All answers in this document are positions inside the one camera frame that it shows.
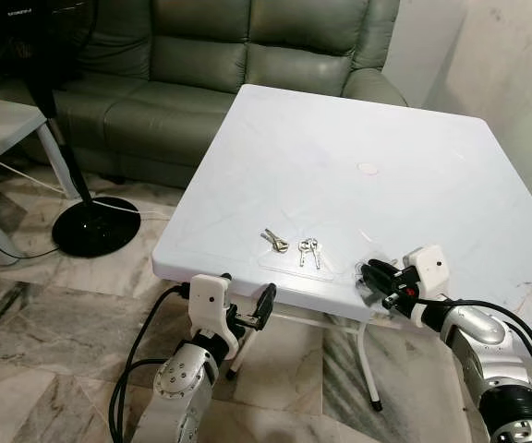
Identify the brass and silver key bunch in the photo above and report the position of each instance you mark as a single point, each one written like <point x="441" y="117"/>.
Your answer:
<point x="278" y="244"/>

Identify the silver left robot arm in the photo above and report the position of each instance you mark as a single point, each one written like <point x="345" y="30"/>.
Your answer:
<point x="178" y="378"/>

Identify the white plastic table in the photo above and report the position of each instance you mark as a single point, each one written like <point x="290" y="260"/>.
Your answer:
<point x="358" y="203"/>

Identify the black standing fan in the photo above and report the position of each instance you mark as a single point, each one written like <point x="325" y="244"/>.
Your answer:
<point x="95" y="229"/>

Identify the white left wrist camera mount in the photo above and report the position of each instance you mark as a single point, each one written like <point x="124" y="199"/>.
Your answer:
<point x="206" y="300"/>

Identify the green leather sofa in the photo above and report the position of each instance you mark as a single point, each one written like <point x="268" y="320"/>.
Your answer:
<point x="201" y="65"/>

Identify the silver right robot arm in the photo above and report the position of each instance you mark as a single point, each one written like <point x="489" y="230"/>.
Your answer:
<point x="474" y="330"/>

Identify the grey side table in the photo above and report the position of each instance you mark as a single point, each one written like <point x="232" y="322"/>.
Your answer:
<point x="3" y="125"/>

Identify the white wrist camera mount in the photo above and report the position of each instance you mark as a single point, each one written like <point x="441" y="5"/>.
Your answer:
<point x="428" y="266"/>
<point x="206" y="300"/>

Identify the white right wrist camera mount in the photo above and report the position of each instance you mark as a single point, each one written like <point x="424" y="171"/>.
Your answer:
<point x="428" y="266"/>

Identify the silver key pair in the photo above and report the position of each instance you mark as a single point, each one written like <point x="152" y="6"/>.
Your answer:
<point x="308" y="247"/>

